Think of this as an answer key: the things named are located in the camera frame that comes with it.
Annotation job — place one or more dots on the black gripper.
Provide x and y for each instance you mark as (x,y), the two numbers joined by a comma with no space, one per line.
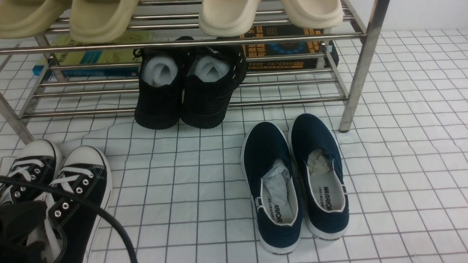
(17,222)

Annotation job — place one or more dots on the black lace-up sneaker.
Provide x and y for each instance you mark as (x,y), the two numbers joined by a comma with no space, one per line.
(69,228)
(39,163)

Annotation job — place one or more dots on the silver metal shoe rack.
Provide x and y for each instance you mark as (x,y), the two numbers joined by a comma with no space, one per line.
(52,75)

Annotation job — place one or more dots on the black shoe with white stuffing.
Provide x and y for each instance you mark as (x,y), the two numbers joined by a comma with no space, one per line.
(161,76)

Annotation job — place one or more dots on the black shoe stitched side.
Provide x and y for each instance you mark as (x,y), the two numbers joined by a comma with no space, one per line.
(213,75)

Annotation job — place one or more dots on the navy slip-on shoe left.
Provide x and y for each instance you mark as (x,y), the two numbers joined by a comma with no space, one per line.
(268,172)

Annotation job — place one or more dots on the navy slip-on shoe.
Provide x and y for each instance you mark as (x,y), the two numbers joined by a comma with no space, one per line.
(268,172)
(318,161)

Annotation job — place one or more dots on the navy slip-on shoe right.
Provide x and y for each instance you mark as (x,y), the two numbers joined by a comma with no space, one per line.
(318,161)

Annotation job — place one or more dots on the green and blue book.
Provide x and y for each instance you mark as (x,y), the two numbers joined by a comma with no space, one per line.
(91,57)

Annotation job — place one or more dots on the cream slipper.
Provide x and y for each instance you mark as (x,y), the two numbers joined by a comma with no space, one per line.
(314,13)
(227,18)

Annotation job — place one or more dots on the black book with orange text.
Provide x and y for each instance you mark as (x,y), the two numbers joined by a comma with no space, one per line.
(289,49)

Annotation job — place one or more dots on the cream slipper right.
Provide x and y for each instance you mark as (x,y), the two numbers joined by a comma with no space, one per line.
(314,13)

